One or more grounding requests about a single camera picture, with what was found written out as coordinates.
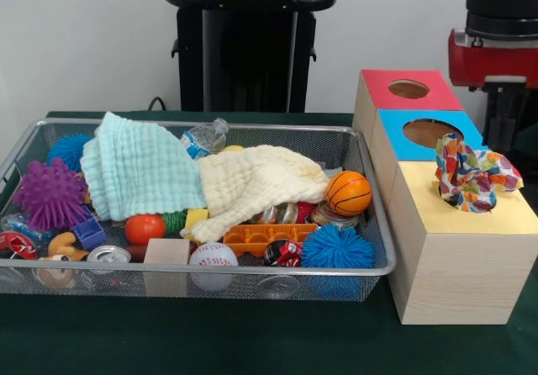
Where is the silver mesh bin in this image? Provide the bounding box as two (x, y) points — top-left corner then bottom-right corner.
(0, 118), (398, 303)

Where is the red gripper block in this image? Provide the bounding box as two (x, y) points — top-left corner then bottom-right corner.
(447, 29), (538, 153)

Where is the wooden three-hole sorting box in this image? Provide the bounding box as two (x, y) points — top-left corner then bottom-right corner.
(351, 69), (538, 325)

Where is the plain wooden block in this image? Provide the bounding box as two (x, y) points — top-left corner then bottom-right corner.
(143, 238), (191, 297)

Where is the white toy baseball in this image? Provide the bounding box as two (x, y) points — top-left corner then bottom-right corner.
(188, 242), (240, 292)

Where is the cream cloth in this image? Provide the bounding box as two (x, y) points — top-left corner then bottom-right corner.
(180, 145), (330, 244)

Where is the orange-red ball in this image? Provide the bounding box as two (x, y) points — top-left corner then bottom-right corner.
(124, 214), (167, 246)

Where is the purple spiky ball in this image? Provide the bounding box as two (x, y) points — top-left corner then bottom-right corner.
(12, 158), (89, 233)

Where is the dark green tablecloth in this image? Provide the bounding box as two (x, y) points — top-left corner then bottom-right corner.
(0, 111), (538, 375)

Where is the blue fuzzy ball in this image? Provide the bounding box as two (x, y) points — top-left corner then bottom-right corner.
(46, 134), (92, 172)
(301, 223), (376, 300)

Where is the mint green cloth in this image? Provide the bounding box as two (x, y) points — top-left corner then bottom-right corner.
(79, 111), (209, 221)

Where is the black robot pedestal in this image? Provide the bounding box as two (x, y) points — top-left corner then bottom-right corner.
(162, 0), (337, 114)

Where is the polka-dot paper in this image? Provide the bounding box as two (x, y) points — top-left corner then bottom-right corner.
(434, 133), (525, 214)

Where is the orange toy basketball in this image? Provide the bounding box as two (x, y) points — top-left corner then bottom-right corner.
(324, 170), (373, 217)

